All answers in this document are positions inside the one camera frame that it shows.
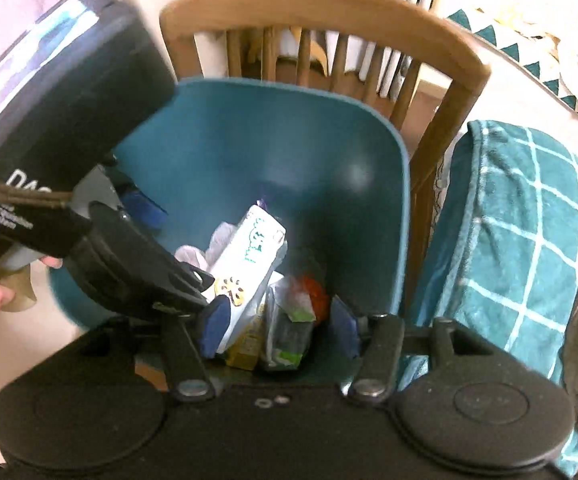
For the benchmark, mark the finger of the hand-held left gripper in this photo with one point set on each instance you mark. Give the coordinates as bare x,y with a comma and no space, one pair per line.
141,210
194,285

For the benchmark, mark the teal plastic bin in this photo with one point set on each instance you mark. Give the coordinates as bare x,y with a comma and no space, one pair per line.
279,150

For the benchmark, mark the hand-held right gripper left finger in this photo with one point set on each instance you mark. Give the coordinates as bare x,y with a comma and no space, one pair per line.
214,327

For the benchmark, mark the silver foil wrapper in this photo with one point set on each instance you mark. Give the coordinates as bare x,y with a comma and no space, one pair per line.
289,332

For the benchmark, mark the red plastic bag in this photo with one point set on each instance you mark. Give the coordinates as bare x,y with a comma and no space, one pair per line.
316,292

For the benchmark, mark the wooden chair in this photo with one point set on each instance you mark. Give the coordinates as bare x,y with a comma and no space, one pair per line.
319,5

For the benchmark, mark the teal plaid blanket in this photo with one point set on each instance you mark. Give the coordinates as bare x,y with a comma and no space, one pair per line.
509,240

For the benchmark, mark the white green carton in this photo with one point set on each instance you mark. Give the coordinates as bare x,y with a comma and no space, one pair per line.
249,260

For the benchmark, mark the pale tissue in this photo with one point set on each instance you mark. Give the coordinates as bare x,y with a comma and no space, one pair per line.
199,255

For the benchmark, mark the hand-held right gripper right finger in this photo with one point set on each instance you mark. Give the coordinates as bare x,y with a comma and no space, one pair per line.
345,330

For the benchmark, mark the triangle pattern quilt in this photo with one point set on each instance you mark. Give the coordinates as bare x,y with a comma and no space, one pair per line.
509,50

